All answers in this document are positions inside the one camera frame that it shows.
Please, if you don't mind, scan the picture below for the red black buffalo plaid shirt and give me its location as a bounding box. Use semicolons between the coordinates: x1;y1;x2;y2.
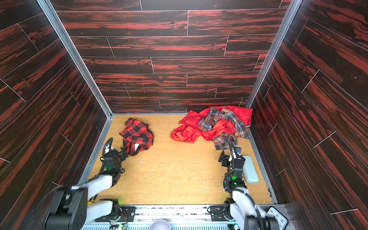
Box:
119;118;154;156

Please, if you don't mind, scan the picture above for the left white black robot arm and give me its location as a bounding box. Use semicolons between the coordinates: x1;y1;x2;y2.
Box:
44;148;128;230

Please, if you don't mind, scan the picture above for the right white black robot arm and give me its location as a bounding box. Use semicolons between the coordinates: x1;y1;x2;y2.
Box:
218;151;289;230

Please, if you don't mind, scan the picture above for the pale green case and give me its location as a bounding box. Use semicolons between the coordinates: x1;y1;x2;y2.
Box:
242;155;259;185

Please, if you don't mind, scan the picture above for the grey red plaid shirt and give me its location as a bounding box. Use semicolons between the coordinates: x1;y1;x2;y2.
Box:
198;106;253;150

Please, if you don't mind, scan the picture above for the red jacket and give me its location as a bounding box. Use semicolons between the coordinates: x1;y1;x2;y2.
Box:
171;105;244;143

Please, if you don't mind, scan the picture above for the black analog clock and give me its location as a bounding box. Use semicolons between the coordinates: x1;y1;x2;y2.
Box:
266;207;289;230

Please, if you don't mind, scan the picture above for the white round dome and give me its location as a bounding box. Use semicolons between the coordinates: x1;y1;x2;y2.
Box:
149;219;172;230

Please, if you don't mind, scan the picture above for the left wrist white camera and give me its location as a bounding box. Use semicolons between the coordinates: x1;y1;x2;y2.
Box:
103;142;112;157

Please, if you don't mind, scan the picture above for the wrist white camera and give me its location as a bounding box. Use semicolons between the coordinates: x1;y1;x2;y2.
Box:
103;142;112;157
230;146;242;161

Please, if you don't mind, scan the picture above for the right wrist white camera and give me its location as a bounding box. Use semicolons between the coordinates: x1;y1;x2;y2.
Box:
230;146;242;161

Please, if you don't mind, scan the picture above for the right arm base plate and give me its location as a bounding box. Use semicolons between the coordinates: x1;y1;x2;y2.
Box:
207;205;230;222

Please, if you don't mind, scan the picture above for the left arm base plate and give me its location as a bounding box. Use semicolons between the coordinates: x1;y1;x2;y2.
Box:
95;206;136;223

